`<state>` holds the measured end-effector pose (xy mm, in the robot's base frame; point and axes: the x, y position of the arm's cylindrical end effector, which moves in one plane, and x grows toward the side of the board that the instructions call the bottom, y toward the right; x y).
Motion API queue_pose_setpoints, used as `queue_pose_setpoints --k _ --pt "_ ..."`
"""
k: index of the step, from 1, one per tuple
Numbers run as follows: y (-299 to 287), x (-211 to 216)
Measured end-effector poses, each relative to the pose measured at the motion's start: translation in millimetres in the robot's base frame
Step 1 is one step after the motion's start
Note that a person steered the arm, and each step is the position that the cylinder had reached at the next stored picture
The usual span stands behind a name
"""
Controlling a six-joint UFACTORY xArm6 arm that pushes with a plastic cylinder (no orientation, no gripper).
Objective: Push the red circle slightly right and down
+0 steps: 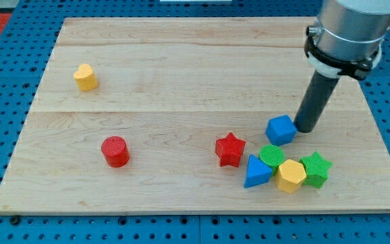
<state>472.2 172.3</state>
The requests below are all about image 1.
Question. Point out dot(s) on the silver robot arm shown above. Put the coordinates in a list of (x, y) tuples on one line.
[(346, 37)]

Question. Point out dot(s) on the wooden board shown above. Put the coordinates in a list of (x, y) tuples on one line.
[(171, 87)]

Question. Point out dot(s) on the red star block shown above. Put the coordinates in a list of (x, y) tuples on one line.
[(229, 150)]

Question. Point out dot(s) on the blue triangle block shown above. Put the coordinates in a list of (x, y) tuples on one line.
[(257, 172)]

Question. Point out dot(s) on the green cylinder block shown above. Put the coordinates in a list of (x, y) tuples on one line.
[(272, 156)]

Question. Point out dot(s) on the red cylinder block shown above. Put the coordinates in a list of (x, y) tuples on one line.
[(115, 151)]

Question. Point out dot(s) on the blue cube block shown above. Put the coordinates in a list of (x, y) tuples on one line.
[(280, 130)]

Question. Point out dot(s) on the yellow hexagon block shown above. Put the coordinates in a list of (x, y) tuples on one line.
[(290, 176)]

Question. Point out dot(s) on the yellow heart block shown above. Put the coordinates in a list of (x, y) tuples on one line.
[(85, 78)]

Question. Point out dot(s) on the green star block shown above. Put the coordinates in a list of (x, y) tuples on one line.
[(316, 168)]

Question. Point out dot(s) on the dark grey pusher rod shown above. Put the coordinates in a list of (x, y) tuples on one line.
[(317, 95)]

